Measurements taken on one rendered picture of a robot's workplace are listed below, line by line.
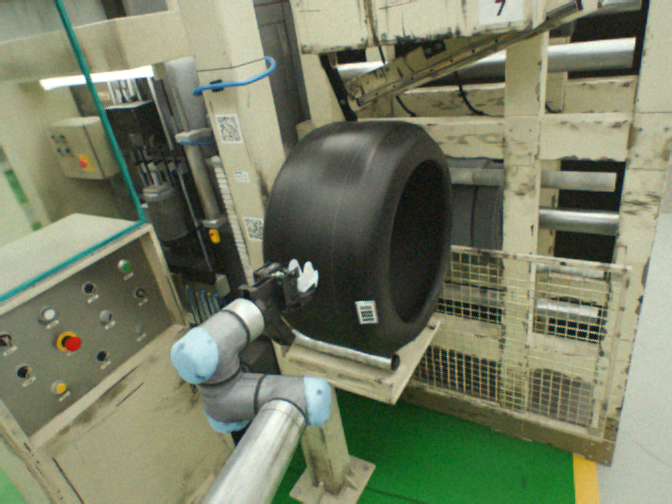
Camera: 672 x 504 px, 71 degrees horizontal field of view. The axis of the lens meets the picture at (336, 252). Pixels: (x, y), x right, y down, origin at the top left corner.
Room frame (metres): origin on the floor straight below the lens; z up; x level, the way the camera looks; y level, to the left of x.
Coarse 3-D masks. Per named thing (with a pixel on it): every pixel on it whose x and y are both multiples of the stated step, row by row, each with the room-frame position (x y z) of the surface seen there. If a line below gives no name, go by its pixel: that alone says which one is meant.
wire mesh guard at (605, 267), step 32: (512, 256) 1.21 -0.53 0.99; (544, 256) 1.17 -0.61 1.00; (576, 288) 1.11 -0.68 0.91; (512, 352) 1.21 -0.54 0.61; (576, 352) 1.10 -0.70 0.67; (416, 384) 1.43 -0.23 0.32; (448, 384) 1.35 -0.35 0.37; (480, 384) 1.27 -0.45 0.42; (608, 384) 1.04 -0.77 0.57; (512, 416) 1.20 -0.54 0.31
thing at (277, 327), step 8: (272, 312) 0.71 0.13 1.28; (272, 320) 0.71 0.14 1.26; (280, 320) 0.73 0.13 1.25; (272, 328) 0.72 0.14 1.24; (280, 328) 0.72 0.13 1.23; (288, 328) 0.74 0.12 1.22; (272, 336) 0.74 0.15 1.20; (280, 336) 0.72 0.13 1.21; (288, 336) 0.73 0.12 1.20; (280, 344) 0.74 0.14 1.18; (288, 344) 0.73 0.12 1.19
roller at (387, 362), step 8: (296, 336) 1.11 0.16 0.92; (304, 336) 1.09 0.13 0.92; (304, 344) 1.08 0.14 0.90; (312, 344) 1.07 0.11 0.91; (320, 344) 1.05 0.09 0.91; (328, 344) 1.04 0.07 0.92; (328, 352) 1.04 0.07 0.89; (336, 352) 1.02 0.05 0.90; (344, 352) 1.01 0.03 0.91; (352, 352) 1.00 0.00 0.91; (360, 352) 0.99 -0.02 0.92; (360, 360) 0.98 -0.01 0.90; (368, 360) 0.96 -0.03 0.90; (376, 360) 0.95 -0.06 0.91; (384, 360) 0.94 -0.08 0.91; (392, 360) 0.93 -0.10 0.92; (384, 368) 0.94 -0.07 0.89; (392, 368) 0.92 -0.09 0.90
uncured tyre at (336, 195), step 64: (320, 128) 1.15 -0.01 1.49; (384, 128) 1.05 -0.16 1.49; (320, 192) 0.94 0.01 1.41; (384, 192) 0.91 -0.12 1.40; (448, 192) 1.19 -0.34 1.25; (320, 256) 0.87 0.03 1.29; (384, 256) 0.86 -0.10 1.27; (448, 256) 1.18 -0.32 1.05; (320, 320) 0.87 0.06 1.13; (384, 320) 0.84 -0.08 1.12
